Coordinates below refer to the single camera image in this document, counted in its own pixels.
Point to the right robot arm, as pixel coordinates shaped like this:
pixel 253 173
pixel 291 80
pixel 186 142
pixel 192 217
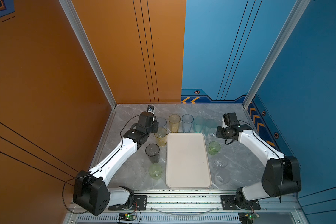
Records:
pixel 281 174

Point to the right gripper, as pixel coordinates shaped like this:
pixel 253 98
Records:
pixel 218 134

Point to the white rectangular tray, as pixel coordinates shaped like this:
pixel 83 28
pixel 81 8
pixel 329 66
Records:
pixel 187 165

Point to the aluminium corner post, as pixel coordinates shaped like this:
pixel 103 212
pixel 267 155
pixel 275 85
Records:
pixel 76 24
pixel 287 29

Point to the teal textured tumbler left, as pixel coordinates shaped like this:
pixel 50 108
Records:
pixel 199 123

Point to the teal textured tumbler right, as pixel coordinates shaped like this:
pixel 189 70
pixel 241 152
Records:
pixel 209 124

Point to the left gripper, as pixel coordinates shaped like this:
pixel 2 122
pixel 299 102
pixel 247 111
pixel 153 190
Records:
pixel 155 126

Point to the light green dotted cup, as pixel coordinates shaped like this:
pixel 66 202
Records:
pixel 155 171

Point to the dark smoky tumbler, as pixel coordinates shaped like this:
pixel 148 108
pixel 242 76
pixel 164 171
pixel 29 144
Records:
pixel 152 151

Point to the green circuit board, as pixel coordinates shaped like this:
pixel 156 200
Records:
pixel 248 218
pixel 127 218

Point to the small clear faceted glass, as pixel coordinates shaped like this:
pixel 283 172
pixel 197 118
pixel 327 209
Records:
pixel 211 136

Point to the amber tall tumbler back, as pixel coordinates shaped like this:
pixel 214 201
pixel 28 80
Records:
pixel 174 122

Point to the aluminium front rail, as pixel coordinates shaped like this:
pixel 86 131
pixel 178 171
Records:
pixel 195 207

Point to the right aluminium corner post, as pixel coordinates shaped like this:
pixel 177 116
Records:
pixel 287 29

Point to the clear plastic cup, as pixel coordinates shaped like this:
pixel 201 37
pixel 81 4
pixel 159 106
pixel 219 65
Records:
pixel 222 177

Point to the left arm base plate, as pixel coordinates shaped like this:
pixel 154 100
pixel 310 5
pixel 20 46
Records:
pixel 137 201

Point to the light blue clear tumbler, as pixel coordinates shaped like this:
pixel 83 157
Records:
pixel 187 122

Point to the yellow tumbler near tray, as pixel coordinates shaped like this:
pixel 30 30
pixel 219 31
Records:
pixel 161 136

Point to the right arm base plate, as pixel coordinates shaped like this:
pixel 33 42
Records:
pixel 230 202

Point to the teal textured tumbler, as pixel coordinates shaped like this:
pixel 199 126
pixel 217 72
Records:
pixel 199 123
pixel 209 124

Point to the small green faceted glass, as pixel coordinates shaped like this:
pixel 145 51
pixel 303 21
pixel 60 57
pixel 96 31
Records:
pixel 214 148

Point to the clear stemmed glass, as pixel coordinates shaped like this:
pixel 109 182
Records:
pixel 220 161

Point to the left green circuit board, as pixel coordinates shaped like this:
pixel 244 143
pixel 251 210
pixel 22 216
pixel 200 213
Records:
pixel 127 218

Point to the left aluminium corner post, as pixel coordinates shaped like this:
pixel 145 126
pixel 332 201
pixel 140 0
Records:
pixel 76 24

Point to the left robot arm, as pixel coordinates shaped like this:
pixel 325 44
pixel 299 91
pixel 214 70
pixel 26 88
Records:
pixel 90 189

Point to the grey-blue frosted tumbler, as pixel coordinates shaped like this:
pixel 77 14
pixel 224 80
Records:
pixel 162 123

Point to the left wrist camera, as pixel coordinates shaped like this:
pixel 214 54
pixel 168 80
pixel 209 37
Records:
pixel 150 109

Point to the right green circuit board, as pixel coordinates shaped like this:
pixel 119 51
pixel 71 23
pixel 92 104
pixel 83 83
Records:
pixel 248 218

